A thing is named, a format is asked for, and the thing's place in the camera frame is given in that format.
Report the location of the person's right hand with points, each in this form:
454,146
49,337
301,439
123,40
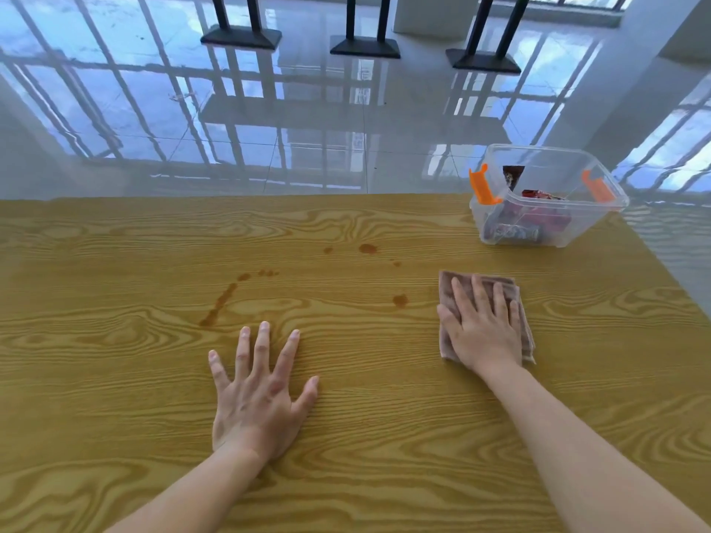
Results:
487,338

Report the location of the person's left hand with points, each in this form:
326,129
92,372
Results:
255,405

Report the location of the person's right thumb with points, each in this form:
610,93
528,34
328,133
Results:
449,324

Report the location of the person's left middle finger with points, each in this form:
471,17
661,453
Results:
262,352

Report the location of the person's left thumb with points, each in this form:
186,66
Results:
306,397

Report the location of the person's right little finger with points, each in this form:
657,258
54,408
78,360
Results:
515,317

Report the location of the person's right middle finger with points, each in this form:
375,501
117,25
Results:
481,296

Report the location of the person's left little finger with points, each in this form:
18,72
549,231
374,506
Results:
219,370

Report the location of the brown cleaning cloth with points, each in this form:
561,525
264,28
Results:
526,338

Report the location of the person's left forearm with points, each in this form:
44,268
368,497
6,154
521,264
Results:
200,491

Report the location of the person's right forearm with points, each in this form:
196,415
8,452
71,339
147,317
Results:
572,455

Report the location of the brown liquid spill drops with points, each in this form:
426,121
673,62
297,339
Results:
219,305

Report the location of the dark patterned snack packet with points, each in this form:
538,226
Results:
514,233

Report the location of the red snack packet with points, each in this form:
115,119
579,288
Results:
547,211

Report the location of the orange box latch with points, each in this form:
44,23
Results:
482,188
597,188

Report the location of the clear plastic storage box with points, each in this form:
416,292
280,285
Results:
550,160

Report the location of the black metal table stand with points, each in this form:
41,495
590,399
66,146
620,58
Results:
241,36
364,47
482,60

